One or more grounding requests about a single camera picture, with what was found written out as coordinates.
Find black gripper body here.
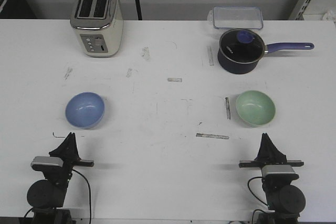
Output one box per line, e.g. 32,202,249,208
238,160,304,195
43,159,94,189

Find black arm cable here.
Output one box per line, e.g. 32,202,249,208
23,169,92,222
247,177,271,222

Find white crumpled cloth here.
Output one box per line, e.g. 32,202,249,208
322,10,336,24

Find silver two-slot toaster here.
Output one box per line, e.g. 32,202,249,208
70,0,123,58

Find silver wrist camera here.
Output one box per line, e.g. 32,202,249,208
30,156,64,171
261,165,295,177

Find blue bowl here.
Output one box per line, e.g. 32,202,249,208
65,92,105,129

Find green bowl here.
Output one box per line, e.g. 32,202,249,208
235,90,276,126

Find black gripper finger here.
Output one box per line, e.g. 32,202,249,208
254,133,268,161
70,133,80,160
49,132,72,157
264,133,287,162

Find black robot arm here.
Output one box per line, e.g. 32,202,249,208
27,132,94,223
238,133,306,223

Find glass pot lid blue knob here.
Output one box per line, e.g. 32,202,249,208
219,29,265,63

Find dark blue saucepan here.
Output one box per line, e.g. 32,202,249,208
217,28,314,74

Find clear plastic food container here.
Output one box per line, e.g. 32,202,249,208
207,6,264,30

